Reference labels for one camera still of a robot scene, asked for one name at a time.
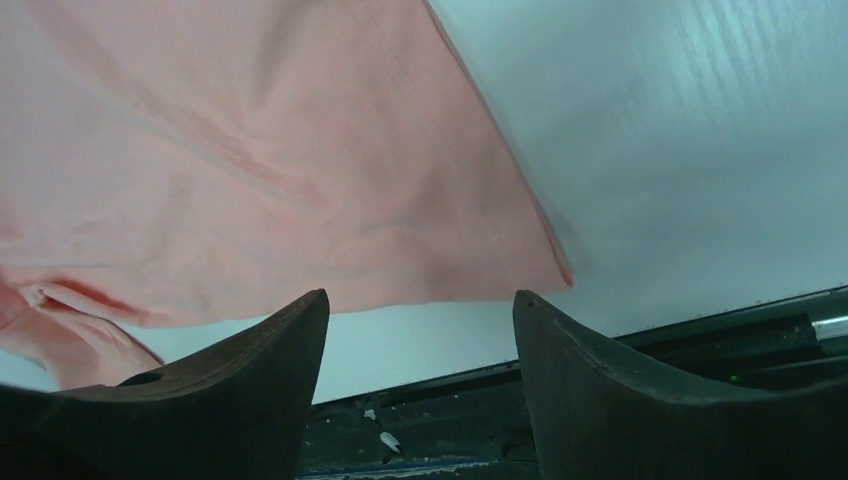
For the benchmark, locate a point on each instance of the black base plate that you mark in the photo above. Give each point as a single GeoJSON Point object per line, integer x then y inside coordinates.
{"type": "Point", "coordinates": [476, 425]}

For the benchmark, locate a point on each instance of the aluminium frame rail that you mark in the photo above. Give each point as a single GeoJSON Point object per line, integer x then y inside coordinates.
{"type": "Point", "coordinates": [826, 311]}

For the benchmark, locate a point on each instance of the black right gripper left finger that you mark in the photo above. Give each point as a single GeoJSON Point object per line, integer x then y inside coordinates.
{"type": "Point", "coordinates": [235, 410]}

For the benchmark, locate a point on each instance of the pink t shirt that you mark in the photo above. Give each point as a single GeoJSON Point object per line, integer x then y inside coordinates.
{"type": "Point", "coordinates": [178, 163]}

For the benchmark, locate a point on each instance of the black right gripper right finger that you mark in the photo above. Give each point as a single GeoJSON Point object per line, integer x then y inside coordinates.
{"type": "Point", "coordinates": [602, 410]}

